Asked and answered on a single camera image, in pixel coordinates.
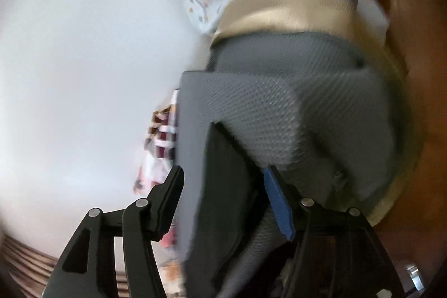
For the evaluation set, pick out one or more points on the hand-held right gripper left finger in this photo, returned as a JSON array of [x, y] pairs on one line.
[[167, 200]]

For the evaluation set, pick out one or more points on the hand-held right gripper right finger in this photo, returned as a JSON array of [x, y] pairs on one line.
[[279, 207]]

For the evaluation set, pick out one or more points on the black pants with orange lining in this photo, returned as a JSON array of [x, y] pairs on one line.
[[230, 196]]

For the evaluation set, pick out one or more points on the grey mesh mat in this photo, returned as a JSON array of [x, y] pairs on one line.
[[279, 102]]

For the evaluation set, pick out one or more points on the brown pleated curtain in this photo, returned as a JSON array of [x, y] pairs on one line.
[[31, 263]]

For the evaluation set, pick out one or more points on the silver metal object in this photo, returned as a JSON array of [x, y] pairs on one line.
[[414, 275]]

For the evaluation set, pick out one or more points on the brown wooden headboard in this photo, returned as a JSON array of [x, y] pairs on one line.
[[419, 109]]

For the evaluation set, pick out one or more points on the beige satin cloth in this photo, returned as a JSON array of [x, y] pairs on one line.
[[279, 11]]

